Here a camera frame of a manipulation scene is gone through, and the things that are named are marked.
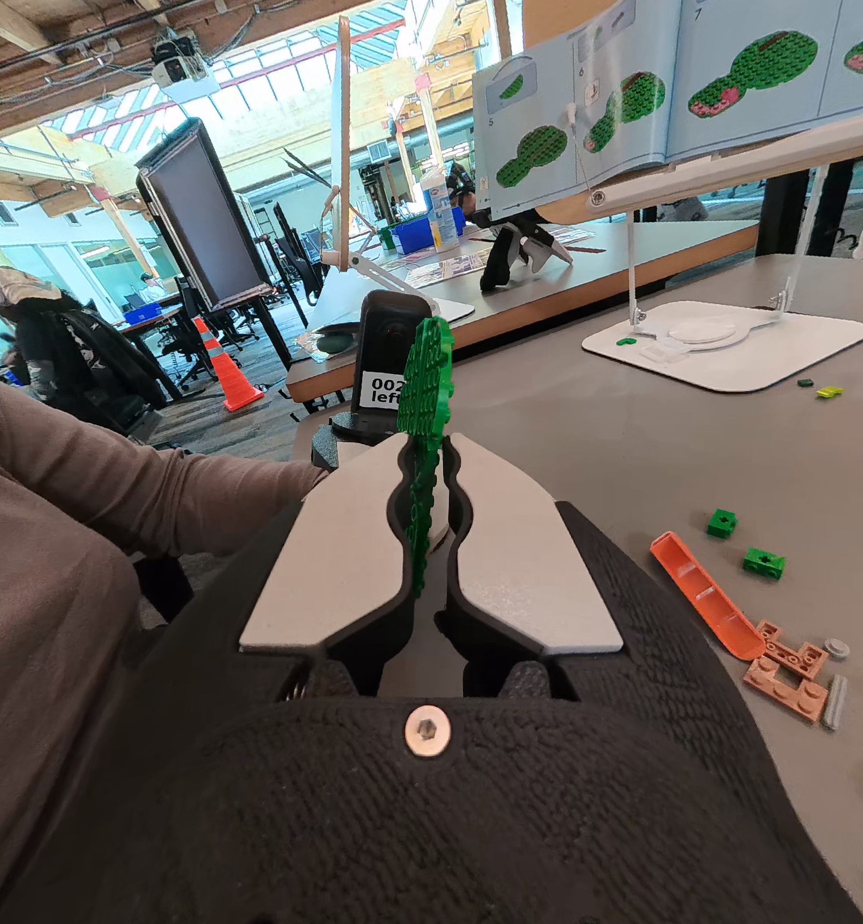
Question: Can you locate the orange traffic cone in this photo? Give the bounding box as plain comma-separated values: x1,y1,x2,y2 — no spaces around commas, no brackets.
193,316,266,414

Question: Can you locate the lego instruction booklet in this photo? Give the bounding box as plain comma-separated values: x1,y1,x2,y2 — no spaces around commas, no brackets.
472,0,863,218

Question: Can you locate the wooden table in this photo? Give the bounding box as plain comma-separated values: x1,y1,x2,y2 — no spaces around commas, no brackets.
286,217,761,405

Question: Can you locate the blue storage bin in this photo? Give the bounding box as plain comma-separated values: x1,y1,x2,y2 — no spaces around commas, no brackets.
392,217,438,255

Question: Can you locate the idle hand-held gripper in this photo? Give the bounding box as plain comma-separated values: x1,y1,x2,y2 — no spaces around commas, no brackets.
480,218,574,293

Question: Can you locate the green lego plate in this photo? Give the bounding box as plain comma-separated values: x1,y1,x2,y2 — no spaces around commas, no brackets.
395,316,456,600

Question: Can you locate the orange brick separator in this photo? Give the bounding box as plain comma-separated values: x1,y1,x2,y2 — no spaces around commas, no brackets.
649,531,766,662

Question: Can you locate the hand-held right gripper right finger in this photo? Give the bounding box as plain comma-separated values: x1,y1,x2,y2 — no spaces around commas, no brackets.
442,432,625,656

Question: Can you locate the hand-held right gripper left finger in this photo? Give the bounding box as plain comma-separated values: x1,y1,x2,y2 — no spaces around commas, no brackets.
239,432,414,656

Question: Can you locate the office chair with jacket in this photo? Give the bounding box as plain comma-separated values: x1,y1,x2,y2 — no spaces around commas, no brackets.
0,265,171,437

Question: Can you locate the ceiling projector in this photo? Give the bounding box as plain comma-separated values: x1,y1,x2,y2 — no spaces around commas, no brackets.
150,35,210,89

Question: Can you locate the person's torso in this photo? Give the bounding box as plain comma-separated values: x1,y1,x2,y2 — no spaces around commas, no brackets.
0,440,209,924

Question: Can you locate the black monitor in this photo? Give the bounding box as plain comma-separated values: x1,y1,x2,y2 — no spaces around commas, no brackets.
136,117,310,376

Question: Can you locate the wipes container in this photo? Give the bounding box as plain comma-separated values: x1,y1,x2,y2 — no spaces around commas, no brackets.
420,166,463,255

